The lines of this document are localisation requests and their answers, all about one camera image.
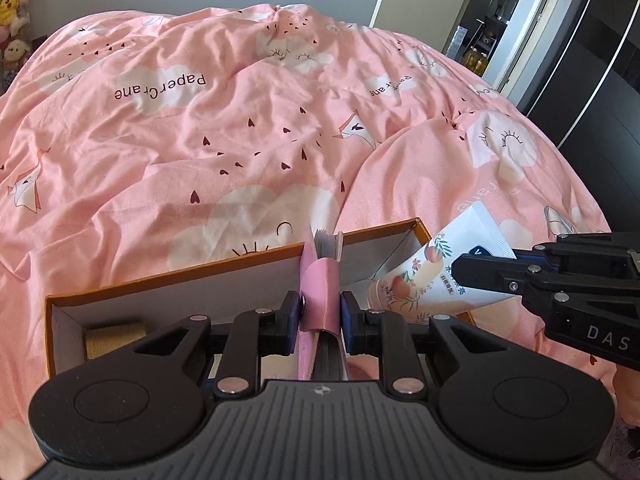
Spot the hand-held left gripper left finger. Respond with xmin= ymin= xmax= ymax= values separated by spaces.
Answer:
xmin=132 ymin=290 xmax=302 ymax=397

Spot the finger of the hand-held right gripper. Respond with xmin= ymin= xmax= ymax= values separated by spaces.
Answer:
xmin=531 ymin=231 xmax=640 ymax=271
xmin=456 ymin=252 xmax=566 ymax=307

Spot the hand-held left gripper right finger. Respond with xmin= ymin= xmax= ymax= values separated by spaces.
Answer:
xmin=339 ymin=291 xmax=501 ymax=396

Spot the pink notebook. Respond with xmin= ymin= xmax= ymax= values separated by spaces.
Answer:
xmin=297 ymin=225 xmax=351 ymax=381

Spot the white floral cream tube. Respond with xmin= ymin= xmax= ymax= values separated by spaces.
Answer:
xmin=367 ymin=200 xmax=516 ymax=323

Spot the orange cardboard box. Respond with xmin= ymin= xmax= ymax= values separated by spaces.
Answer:
xmin=44 ymin=216 xmax=473 ymax=383

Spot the gold box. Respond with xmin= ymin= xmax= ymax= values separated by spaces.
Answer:
xmin=84 ymin=324 xmax=148 ymax=361

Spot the black wardrobe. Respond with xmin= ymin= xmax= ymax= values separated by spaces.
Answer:
xmin=517 ymin=0 xmax=640 ymax=241

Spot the pink printed blanket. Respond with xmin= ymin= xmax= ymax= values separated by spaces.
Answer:
xmin=0 ymin=2 xmax=621 ymax=461

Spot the dark side table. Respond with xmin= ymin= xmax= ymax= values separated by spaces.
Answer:
xmin=477 ymin=16 xmax=508 ymax=58

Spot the white door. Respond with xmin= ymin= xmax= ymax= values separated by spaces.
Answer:
xmin=369 ymin=0 xmax=441 ymax=51

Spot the pile of plush toys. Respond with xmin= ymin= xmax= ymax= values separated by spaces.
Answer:
xmin=0 ymin=0 xmax=33 ymax=98

